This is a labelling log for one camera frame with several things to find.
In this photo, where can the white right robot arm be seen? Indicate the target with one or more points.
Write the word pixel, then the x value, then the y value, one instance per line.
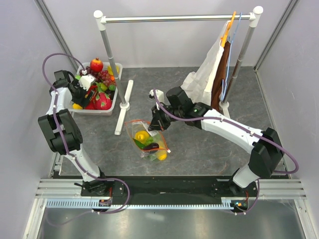
pixel 263 146

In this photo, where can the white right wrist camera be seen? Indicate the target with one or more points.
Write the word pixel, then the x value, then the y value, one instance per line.
pixel 158 93

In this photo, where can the yellow mango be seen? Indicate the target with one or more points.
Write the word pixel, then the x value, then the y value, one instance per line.
pixel 77 107
pixel 161 155

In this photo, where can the red apple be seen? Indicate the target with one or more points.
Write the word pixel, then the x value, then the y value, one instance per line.
pixel 90 106

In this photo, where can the red grape bunch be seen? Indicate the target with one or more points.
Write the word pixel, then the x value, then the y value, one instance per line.
pixel 106 78

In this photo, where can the red pomegranate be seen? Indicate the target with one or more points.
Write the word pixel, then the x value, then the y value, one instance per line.
pixel 96 65

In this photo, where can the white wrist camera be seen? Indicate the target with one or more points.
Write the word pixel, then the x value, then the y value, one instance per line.
pixel 158 93
pixel 86 81

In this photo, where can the dark purple grape bunch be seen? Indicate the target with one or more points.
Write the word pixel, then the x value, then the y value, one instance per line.
pixel 90 71

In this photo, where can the white metal clothes rack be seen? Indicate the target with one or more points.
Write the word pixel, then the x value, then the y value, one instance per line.
pixel 102 20

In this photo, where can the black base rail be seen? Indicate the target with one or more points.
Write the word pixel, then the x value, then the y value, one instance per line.
pixel 167 190

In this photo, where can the blue clothes hanger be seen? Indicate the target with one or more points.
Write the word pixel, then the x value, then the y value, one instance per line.
pixel 225 82

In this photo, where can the brown cloth garment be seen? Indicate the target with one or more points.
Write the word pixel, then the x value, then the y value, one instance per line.
pixel 220 76

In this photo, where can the purple eggplant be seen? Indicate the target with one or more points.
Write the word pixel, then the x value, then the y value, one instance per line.
pixel 151 148

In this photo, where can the green grape bunch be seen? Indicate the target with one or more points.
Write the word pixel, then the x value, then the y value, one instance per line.
pixel 151 156

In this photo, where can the red dragon fruit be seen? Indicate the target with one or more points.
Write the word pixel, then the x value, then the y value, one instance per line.
pixel 102 101

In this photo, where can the white cloth garment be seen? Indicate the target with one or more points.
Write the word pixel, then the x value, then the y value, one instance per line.
pixel 198 85

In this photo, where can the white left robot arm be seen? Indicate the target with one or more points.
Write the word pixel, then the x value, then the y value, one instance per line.
pixel 63 135

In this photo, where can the green cucumber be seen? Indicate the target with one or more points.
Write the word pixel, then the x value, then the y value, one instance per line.
pixel 139 144

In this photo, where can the clear zip top bag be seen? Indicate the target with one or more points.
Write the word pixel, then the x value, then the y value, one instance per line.
pixel 137 125

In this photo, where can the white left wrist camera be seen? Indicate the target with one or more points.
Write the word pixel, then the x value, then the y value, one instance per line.
pixel 86 81

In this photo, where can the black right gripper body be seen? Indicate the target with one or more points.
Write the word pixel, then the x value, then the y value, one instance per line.
pixel 176 112

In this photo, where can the yellow pear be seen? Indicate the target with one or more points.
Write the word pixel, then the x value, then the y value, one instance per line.
pixel 142 136

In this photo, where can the orange clothes hanger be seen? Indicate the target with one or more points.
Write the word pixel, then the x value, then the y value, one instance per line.
pixel 227 29

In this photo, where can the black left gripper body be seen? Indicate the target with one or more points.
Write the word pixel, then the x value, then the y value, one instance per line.
pixel 79 96

